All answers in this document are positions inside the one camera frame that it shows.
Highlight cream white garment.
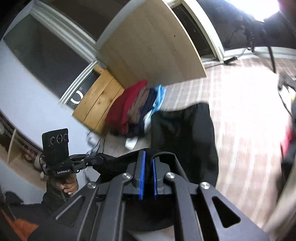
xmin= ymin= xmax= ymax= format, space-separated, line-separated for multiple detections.
xmin=264 ymin=190 xmax=296 ymax=234

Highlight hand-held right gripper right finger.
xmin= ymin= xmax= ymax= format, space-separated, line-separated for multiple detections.
xmin=151 ymin=152 xmax=270 ymax=241

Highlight pine plank board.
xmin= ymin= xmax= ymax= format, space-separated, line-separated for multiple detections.
xmin=72 ymin=65 xmax=126 ymax=136

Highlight person's body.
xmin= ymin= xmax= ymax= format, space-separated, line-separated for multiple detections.
xmin=0 ymin=190 xmax=56 ymax=241

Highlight black tripod stand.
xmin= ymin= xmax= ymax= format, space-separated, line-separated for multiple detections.
xmin=240 ymin=14 xmax=277 ymax=73

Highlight white power strip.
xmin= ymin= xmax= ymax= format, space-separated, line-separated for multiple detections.
xmin=87 ymin=132 xmax=102 ymax=151

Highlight pile of folded clothes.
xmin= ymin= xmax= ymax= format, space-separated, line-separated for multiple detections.
xmin=105 ymin=79 xmax=148 ymax=135

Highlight large light wooden board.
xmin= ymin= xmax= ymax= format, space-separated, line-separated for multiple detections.
xmin=96 ymin=0 xmax=207 ymax=90

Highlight folded brown garment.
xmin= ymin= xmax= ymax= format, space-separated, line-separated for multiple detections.
xmin=126 ymin=87 xmax=151 ymax=124

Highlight folded white garment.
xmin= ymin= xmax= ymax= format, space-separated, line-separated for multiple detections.
xmin=125 ymin=109 xmax=153 ymax=150

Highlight white window frame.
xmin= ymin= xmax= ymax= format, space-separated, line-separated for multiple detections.
xmin=30 ymin=0 xmax=225 ymax=105

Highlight light wooden rack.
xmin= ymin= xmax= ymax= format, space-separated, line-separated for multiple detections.
xmin=0 ymin=111 xmax=47 ymax=179

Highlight folded light blue garment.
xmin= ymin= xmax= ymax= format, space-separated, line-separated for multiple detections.
xmin=151 ymin=85 xmax=167 ymax=112

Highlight person's left hand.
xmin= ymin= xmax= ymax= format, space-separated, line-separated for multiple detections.
xmin=60 ymin=178 xmax=79 ymax=195

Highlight folded dark navy garment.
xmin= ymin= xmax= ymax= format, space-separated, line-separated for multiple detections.
xmin=127 ymin=88 xmax=158 ymax=139

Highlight black pants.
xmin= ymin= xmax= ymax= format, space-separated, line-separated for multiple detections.
xmin=92 ymin=102 xmax=219 ymax=232

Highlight black cable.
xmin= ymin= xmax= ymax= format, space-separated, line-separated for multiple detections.
xmin=96 ymin=138 xmax=107 ymax=154

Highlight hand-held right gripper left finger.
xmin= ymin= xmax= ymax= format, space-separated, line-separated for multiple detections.
xmin=54 ymin=149 xmax=148 ymax=241

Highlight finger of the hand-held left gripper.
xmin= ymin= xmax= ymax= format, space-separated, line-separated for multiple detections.
xmin=74 ymin=156 xmax=104 ymax=168
xmin=69 ymin=152 xmax=97 ymax=161

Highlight pink red garment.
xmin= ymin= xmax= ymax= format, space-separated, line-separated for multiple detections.
xmin=280 ymin=125 xmax=296 ymax=160

